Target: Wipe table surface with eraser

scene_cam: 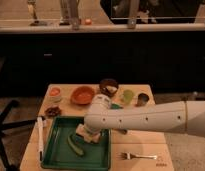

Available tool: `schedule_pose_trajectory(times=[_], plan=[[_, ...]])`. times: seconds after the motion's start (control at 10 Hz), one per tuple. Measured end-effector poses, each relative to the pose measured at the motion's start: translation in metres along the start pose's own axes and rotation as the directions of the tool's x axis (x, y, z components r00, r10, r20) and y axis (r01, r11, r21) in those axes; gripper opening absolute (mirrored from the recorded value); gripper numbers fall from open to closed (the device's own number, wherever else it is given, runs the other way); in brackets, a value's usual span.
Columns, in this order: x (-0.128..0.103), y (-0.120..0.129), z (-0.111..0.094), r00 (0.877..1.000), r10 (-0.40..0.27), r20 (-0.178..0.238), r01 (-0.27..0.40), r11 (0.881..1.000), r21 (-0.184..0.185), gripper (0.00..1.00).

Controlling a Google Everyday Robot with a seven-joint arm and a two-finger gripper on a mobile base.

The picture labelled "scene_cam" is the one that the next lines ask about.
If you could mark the dark metal cup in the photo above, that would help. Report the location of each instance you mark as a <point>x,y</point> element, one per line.
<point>142,99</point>

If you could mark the small dish of nuts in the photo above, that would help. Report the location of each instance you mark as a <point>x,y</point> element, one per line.
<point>53,111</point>

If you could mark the teal sponge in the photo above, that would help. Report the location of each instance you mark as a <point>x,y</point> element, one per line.
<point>115,106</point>

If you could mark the grey folded cloth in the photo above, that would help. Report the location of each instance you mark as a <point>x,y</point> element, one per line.
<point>123,131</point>

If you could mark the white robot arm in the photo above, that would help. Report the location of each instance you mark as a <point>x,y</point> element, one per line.
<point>176,117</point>

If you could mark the green plastic cup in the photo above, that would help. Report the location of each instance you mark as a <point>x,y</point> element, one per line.
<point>127,96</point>

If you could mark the black chair base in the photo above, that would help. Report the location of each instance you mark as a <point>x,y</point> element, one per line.
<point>6,126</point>

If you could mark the small orange-filled cup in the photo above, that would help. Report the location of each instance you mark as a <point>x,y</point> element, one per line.
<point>55,94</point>

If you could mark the silver fork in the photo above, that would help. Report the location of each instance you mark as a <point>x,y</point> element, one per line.
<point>129,156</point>

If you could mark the dark brown bowl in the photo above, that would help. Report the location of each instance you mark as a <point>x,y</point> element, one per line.
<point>108,87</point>

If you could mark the white marker pen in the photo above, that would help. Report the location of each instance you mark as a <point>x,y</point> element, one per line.
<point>40,135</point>

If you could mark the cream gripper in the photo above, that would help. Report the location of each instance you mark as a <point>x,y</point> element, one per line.
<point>87,135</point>

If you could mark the orange bowl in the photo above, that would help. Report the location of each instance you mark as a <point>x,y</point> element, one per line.
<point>82,95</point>

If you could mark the dark cabinet counter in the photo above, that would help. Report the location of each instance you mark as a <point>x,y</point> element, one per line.
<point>169,58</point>

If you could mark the green plastic tray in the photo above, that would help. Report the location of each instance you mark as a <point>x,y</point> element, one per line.
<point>59,155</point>

